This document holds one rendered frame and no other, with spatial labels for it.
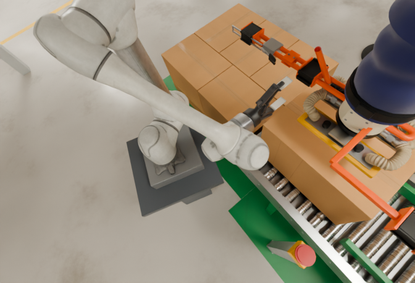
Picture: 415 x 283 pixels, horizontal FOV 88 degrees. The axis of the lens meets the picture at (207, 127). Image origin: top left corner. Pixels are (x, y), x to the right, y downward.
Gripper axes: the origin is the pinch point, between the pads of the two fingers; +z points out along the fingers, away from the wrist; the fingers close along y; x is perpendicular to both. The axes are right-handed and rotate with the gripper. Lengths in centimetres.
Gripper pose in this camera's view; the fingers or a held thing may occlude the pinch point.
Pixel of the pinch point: (284, 91)
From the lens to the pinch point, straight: 94.7
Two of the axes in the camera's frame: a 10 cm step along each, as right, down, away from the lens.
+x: 6.2, 6.6, -4.3
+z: 7.7, -6.0, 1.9
